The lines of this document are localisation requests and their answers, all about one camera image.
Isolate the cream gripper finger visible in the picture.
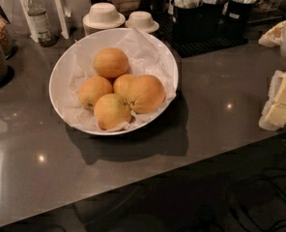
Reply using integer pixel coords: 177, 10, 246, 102
259, 71, 286, 131
258, 21, 286, 47

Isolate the large orange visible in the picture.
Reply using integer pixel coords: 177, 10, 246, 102
127, 74, 165, 114

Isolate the upturned white bowl right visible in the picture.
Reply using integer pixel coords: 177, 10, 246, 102
125, 11, 159, 33

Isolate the middle orange in bowl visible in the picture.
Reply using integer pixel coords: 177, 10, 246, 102
113, 73, 134, 97

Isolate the orange in bowl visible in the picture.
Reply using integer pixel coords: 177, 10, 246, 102
78, 75, 113, 110
94, 93, 131, 130
113, 73, 134, 97
93, 47, 129, 78

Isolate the top orange in bowl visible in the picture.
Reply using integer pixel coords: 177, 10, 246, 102
93, 47, 129, 78

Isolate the large white bowl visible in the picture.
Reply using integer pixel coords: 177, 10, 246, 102
48, 27, 180, 136

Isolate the front orange in bowl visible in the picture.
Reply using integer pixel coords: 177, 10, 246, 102
94, 93, 131, 130

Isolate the upturned white bowl stack left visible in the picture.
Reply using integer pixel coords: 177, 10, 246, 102
82, 2, 126, 35

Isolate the left orange in bowl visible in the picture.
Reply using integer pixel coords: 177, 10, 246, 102
78, 75, 113, 110

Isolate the black container right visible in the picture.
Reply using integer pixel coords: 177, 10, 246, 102
224, 0, 253, 39

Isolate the black container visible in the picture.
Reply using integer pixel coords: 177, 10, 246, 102
172, 3, 224, 44
224, 0, 253, 39

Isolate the black container left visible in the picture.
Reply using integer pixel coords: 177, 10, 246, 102
172, 3, 224, 44

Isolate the white paper liner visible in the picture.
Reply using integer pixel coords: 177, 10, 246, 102
61, 28, 177, 132

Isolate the glass bottle black cap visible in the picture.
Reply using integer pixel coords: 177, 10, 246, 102
25, 0, 57, 47

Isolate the white acrylic sign holder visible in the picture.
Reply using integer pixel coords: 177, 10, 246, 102
19, 0, 70, 43

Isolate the upper cereal jar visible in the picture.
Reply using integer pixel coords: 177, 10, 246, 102
0, 15, 13, 57

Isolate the black floor cable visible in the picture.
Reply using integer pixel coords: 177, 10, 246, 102
224, 138, 286, 232

